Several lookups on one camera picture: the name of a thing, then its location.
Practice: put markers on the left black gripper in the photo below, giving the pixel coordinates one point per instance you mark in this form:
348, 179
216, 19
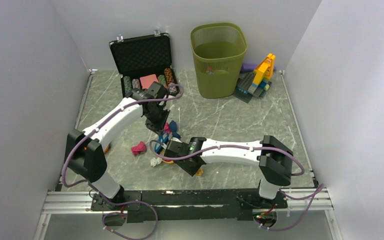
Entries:
159, 126

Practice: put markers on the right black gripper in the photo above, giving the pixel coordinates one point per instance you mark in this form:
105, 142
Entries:
192, 170

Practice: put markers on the blue hand brush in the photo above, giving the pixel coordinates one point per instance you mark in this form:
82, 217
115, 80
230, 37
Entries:
161, 142

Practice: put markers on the orange slotted scoop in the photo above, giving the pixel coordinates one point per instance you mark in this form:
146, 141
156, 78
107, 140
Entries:
190, 165

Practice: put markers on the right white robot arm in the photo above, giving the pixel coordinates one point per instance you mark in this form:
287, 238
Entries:
273, 158

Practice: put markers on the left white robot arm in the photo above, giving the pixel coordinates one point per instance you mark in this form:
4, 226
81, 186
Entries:
84, 151

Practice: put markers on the pink paper scrap left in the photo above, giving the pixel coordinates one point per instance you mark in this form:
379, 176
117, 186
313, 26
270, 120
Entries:
166, 128

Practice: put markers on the navy paper scrap upper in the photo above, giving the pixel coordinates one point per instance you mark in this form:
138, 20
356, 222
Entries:
173, 127

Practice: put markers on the white paper scrap left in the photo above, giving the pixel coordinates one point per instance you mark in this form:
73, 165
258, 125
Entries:
155, 161

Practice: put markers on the pink paper scrap lone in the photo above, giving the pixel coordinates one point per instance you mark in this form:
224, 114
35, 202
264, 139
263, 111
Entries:
138, 149

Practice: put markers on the black poker chip case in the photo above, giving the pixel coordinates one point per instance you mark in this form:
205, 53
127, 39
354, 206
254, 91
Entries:
141, 56

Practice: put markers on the orange toy with blocks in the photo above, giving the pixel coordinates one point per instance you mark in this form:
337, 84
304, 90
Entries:
105, 149

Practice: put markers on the green mesh waste basket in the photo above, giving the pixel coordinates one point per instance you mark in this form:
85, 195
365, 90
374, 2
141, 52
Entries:
218, 53

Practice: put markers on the toy brick construction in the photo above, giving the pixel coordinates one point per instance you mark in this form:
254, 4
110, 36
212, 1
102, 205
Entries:
255, 84

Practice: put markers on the purple cylinder toy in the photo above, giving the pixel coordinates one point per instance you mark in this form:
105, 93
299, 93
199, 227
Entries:
247, 68

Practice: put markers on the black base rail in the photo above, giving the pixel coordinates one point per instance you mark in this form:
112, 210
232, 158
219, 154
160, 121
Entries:
205, 204

